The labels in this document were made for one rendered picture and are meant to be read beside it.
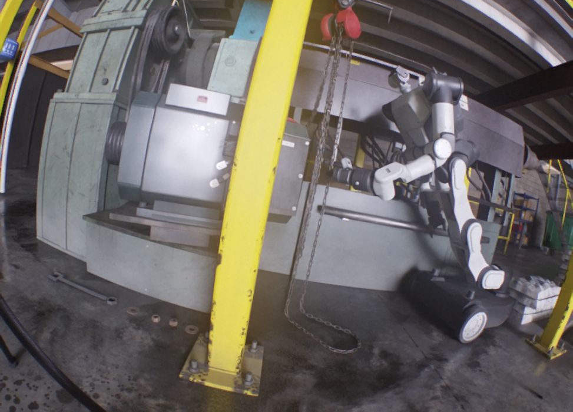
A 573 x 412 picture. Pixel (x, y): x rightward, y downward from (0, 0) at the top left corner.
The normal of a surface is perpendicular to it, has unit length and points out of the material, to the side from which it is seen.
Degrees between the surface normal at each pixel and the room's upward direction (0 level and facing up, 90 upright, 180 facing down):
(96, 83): 90
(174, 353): 0
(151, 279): 90
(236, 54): 90
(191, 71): 118
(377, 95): 90
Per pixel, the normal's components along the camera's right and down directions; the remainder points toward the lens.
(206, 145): 0.33, 0.14
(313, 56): 0.05, -0.12
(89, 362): 0.19, -0.98
